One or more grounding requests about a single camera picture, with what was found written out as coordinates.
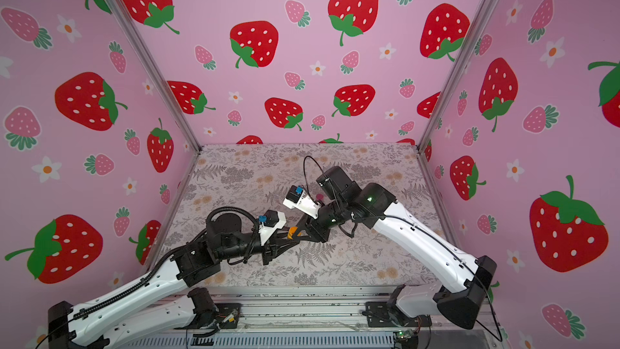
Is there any orange paint jar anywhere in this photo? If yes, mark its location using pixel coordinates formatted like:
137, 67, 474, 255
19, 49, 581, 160
287, 226, 298, 240

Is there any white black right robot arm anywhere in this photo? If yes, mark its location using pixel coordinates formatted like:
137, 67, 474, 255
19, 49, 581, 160
284, 166, 497, 330

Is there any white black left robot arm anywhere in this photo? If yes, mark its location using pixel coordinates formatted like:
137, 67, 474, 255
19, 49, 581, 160
45, 207, 298, 348

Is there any floral patterned table mat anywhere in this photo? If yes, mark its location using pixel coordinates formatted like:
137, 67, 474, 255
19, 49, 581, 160
161, 143, 443, 287

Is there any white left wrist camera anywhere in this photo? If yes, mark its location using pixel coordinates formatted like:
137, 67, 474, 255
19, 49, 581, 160
258, 210, 287, 246

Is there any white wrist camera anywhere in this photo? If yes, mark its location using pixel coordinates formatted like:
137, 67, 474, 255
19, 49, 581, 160
283, 185, 321, 219
258, 210, 287, 246

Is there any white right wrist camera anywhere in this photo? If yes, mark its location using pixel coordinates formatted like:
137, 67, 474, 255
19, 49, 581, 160
283, 185, 321, 219

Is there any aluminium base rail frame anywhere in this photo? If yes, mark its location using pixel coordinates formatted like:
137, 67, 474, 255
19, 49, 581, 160
110, 284, 510, 349

